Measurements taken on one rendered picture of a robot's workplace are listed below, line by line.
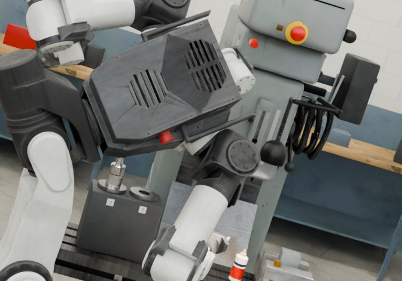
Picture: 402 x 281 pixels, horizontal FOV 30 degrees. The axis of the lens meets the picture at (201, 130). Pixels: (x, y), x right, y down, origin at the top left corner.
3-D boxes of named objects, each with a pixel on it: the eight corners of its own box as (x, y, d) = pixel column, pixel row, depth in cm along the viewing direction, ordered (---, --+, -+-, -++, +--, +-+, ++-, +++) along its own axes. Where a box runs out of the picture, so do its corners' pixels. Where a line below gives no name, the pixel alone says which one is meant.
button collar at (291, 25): (304, 47, 198) (311, 25, 197) (282, 40, 197) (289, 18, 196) (302, 46, 200) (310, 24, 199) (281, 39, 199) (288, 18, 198)
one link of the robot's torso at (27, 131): (11, 131, 163) (62, 112, 166) (2, 114, 175) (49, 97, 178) (30, 183, 168) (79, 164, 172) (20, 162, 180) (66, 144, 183)
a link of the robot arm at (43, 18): (48, 60, 190) (24, 50, 170) (37, 21, 190) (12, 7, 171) (88, 48, 189) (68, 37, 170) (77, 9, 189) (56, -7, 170)
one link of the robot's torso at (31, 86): (-10, 73, 158) (69, 46, 163) (-19, 60, 169) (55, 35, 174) (32, 187, 169) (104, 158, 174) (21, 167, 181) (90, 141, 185)
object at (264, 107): (251, 171, 216) (274, 103, 212) (238, 168, 216) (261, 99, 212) (250, 168, 220) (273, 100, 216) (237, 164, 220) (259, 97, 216)
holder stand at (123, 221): (146, 263, 230) (164, 203, 226) (76, 248, 225) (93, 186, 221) (143, 247, 242) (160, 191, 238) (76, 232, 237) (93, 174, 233)
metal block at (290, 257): (295, 275, 234) (301, 257, 233) (277, 269, 234) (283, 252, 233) (294, 269, 239) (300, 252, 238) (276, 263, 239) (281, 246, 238)
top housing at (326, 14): (338, 57, 201) (359, -2, 197) (245, 28, 198) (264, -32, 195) (310, 41, 247) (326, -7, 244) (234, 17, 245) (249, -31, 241)
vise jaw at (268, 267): (309, 292, 229) (313, 280, 228) (262, 277, 228) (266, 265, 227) (307, 284, 235) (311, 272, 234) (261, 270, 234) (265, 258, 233)
